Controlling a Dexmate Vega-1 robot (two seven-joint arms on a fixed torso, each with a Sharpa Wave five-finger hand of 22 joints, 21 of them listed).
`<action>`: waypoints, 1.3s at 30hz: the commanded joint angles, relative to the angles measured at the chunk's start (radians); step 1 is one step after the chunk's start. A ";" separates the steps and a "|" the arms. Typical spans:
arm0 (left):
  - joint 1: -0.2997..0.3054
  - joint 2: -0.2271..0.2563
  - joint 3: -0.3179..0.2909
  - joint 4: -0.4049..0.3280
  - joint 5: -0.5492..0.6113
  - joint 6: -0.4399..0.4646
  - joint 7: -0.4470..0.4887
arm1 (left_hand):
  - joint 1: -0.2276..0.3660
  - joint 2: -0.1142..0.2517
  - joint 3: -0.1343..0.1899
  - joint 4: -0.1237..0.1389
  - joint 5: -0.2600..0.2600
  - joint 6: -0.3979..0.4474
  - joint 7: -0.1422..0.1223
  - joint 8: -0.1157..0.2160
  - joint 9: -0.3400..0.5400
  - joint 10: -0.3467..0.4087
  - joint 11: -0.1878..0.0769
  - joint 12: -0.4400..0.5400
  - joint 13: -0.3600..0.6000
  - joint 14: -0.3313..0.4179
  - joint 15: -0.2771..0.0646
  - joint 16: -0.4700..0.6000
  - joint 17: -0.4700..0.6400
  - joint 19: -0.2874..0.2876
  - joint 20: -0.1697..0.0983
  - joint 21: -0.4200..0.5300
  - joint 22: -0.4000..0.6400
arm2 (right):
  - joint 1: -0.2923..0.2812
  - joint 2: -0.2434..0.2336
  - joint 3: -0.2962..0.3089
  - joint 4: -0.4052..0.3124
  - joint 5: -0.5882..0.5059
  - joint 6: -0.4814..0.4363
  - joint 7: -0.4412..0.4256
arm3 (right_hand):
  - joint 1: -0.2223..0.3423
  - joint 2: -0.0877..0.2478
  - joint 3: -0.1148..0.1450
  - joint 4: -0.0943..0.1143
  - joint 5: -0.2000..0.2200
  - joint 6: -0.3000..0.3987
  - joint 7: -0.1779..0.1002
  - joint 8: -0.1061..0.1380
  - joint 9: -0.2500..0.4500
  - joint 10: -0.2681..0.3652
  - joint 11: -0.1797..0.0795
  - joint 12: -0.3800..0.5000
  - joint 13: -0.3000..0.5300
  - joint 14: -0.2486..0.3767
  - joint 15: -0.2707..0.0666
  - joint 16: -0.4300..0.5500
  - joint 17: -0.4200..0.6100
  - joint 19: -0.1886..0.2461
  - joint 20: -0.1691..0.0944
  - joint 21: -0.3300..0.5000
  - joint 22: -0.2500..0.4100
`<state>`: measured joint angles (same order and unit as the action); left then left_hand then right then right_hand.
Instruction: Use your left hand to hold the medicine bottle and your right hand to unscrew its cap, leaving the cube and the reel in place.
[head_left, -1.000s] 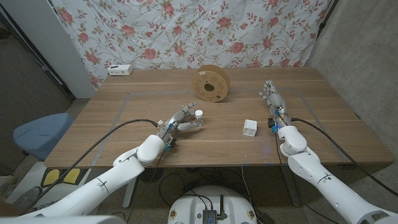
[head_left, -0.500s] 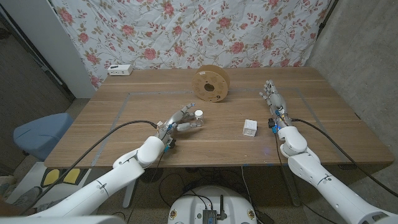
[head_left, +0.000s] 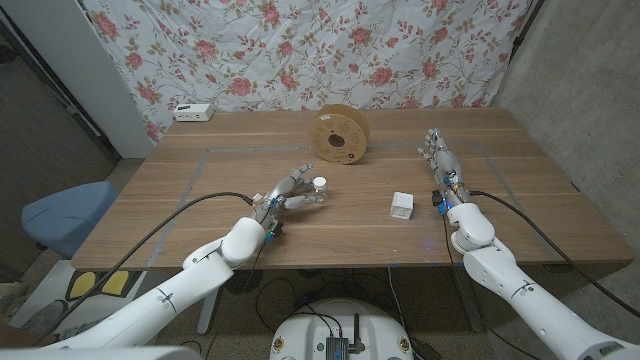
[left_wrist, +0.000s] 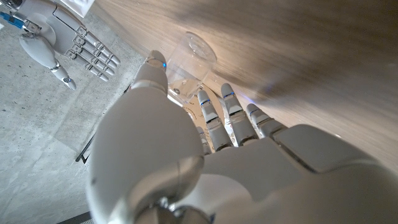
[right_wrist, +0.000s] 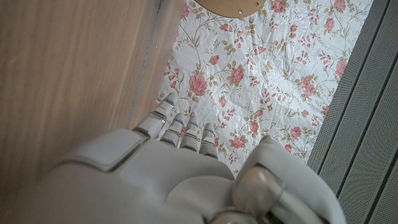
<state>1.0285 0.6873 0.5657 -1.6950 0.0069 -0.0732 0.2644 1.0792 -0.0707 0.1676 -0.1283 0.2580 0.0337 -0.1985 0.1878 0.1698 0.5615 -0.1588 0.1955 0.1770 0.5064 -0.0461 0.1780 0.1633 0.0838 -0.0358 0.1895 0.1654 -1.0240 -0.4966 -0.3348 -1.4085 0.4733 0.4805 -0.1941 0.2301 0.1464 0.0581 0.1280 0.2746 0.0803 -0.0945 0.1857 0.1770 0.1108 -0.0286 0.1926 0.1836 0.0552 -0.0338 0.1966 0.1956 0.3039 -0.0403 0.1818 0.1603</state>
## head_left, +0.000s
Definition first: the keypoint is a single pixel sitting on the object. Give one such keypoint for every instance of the black backdrop stand pole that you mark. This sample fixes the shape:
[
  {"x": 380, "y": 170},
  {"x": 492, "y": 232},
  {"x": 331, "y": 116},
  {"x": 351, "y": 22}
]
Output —
[{"x": 525, "y": 30}]

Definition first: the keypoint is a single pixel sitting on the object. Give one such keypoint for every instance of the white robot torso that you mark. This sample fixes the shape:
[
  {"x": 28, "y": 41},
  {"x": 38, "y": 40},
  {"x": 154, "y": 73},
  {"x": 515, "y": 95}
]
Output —
[{"x": 310, "y": 330}]

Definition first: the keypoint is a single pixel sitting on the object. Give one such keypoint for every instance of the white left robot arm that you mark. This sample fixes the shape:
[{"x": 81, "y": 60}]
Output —
[{"x": 150, "y": 310}]

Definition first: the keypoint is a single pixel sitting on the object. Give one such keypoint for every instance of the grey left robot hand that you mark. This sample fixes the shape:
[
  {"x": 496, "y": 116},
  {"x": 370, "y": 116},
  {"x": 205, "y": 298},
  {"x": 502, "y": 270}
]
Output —
[{"x": 285, "y": 192}]

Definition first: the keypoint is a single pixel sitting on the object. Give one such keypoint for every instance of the clear medicine bottle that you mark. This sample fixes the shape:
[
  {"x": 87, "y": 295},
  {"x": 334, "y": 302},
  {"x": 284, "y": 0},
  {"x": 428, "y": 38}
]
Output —
[{"x": 321, "y": 192}]

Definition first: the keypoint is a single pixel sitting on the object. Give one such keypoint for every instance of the black electronics module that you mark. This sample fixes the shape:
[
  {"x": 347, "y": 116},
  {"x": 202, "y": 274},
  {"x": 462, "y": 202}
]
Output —
[{"x": 337, "y": 347}]

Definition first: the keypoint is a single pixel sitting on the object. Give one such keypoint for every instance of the white bottle cap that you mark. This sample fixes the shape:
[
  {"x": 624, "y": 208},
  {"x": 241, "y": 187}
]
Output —
[{"x": 320, "y": 183}]

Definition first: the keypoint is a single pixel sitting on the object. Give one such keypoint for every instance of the floral backdrop cloth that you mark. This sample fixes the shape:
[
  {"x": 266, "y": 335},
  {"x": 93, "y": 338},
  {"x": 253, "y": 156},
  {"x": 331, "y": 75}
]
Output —
[{"x": 310, "y": 50}]

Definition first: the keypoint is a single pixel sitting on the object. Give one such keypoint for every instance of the person's forearm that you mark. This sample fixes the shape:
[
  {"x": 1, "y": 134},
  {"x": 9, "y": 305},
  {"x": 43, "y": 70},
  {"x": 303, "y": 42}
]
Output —
[{"x": 20, "y": 337}]

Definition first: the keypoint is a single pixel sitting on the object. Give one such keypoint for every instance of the white cube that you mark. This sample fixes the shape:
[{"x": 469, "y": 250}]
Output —
[{"x": 402, "y": 206}]

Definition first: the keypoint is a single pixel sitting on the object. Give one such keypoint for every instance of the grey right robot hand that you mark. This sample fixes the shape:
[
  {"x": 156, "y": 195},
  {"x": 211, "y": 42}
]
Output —
[{"x": 446, "y": 162}]

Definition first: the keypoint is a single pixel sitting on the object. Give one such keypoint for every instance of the white board with yellow patches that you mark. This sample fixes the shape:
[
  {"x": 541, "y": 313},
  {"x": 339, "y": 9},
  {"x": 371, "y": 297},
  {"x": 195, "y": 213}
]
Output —
[{"x": 85, "y": 284}]

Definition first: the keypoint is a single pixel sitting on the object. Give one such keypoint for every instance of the blue padded stool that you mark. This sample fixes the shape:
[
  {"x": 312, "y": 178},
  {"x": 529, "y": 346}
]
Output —
[{"x": 70, "y": 215}]

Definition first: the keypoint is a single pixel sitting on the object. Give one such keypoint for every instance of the white power strip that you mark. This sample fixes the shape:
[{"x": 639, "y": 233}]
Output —
[{"x": 192, "y": 112}]

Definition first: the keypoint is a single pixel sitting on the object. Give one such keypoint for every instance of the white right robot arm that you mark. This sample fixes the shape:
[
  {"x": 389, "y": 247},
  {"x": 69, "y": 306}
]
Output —
[{"x": 525, "y": 295}]

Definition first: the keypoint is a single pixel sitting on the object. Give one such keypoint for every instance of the white table leg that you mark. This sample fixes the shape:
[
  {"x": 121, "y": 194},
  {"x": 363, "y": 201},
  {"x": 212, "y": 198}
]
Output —
[{"x": 209, "y": 315}]

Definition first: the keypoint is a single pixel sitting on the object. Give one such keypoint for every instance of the grey table leg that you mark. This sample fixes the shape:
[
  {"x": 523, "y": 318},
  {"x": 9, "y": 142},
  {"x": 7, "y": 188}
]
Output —
[{"x": 467, "y": 305}]

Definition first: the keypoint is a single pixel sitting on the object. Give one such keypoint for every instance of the black round floor disc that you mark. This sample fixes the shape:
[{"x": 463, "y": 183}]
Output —
[{"x": 242, "y": 281}]

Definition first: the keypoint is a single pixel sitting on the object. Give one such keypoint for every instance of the white wall panel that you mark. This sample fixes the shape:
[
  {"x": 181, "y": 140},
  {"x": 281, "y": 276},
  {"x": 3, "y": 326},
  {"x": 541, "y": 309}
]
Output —
[{"x": 75, "y": 65}]

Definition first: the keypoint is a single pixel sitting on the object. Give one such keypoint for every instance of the cardboard filament reel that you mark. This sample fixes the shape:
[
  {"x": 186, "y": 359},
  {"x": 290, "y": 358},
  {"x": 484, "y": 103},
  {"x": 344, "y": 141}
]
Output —
[{"x": 325, "y": 132}]

